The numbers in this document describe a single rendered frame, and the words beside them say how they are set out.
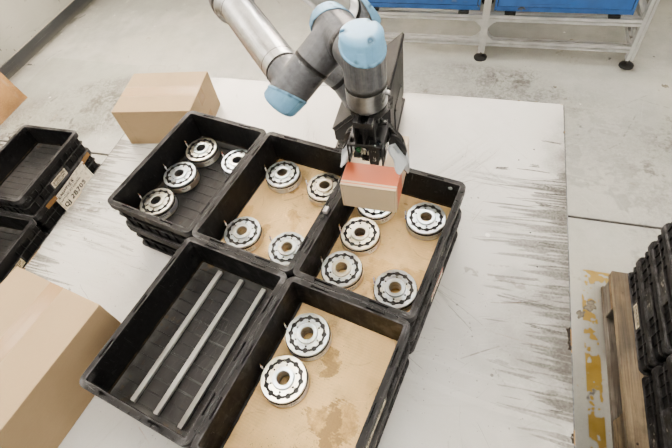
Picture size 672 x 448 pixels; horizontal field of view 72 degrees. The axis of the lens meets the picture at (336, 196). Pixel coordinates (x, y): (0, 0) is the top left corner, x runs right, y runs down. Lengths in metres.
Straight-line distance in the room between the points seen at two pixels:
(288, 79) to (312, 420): 0.69
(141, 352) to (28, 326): 0.28
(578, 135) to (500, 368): 1.77
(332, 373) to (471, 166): 0.82
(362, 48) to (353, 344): 0.66
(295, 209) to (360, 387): 0.52
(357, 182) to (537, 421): 0.67
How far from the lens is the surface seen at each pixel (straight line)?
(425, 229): 1.22
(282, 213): 1.33
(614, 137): 2.83
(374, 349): 1.10
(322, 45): 0.86
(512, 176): 1.57
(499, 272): 1.36
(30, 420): 1.32
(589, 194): 2.53
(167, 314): 1.27
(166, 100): 1.80
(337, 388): 1.09
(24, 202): 2.23
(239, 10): 1.07
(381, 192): 0.97
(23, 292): 1.43
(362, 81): 0.80
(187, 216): 1.42
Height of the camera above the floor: 1.87
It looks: 51 degrees down
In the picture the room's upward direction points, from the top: 11 degrees counter-clockwise
